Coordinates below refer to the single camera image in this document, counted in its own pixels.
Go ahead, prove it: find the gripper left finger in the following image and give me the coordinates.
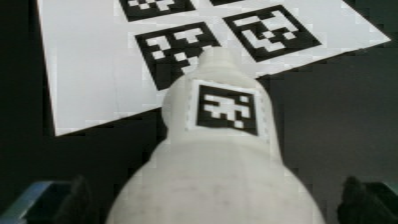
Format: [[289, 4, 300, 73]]
[[0, 176, 92, 224]]

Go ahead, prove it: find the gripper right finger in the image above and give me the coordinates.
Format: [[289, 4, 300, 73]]
[[339, 176, 398, 224]]

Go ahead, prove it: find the white lamp bulb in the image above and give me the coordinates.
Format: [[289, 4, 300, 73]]
[[106, 47, 325, 224]]

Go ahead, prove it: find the white tag sheet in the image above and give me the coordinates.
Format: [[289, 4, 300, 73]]
[[37, 0, 391, 135]]

